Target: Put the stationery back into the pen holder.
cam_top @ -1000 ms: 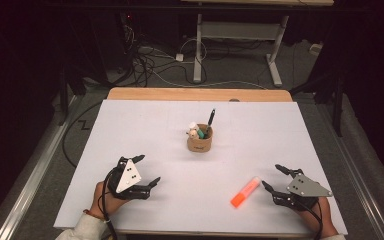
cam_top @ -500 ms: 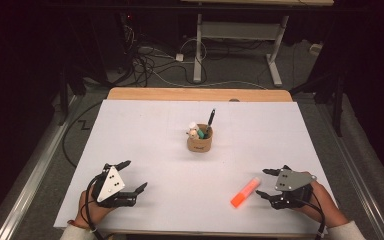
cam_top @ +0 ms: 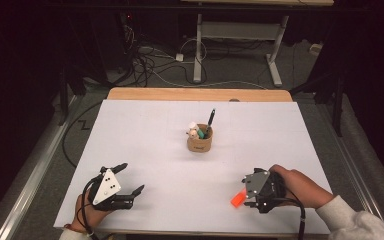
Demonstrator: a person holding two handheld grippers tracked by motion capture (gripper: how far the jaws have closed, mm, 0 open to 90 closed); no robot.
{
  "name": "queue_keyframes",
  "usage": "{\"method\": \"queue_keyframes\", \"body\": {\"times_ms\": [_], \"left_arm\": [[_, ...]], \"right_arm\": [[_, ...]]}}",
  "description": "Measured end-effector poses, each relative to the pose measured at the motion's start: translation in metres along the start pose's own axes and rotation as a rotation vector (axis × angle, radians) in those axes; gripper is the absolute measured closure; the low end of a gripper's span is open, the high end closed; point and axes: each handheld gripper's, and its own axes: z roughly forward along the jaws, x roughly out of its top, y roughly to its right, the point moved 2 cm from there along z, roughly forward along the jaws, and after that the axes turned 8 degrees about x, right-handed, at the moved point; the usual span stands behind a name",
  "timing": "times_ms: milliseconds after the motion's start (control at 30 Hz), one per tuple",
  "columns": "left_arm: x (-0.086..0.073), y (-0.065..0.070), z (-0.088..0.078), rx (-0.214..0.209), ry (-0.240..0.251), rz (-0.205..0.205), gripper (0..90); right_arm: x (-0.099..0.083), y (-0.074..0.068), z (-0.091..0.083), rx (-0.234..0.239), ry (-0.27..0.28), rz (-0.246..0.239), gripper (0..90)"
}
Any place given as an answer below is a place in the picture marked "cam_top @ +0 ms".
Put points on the person's left hand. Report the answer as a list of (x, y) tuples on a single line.
[(91, 215)]

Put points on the green and white glue stick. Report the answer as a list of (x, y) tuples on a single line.
[(198, 130)]

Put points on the white board mat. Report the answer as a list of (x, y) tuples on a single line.
[(166, 166)]

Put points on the wooden table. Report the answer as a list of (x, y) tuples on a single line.
[(180, 94)]

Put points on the round wooden pen holder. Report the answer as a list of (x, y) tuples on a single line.
[(200, 144)]

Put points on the grey metal floor rail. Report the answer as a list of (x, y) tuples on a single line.
[(356, 160), (33, 166)]

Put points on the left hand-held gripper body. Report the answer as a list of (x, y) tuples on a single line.
[(108, 190)]

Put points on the black metal stand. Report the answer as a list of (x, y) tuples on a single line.
[(338, 106), (63, 100)]

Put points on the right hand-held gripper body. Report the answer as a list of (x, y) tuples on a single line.
[(263, 188)]

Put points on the orange highlighter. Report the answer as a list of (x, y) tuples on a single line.
[(238, 200)]

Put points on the white power adapter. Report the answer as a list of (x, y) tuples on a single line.
[(179, 57)]

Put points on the white metal desk frame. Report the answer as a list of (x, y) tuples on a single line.
[(240, 30)]

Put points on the black pen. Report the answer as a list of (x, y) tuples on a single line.
[(210, 121)]

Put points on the small pale figurine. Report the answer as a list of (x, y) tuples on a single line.
[(192, 134)]

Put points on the white power strip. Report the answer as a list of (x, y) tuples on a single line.
[(315, 48)]

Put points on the person's right hand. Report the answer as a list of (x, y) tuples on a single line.
[(300, 188)]

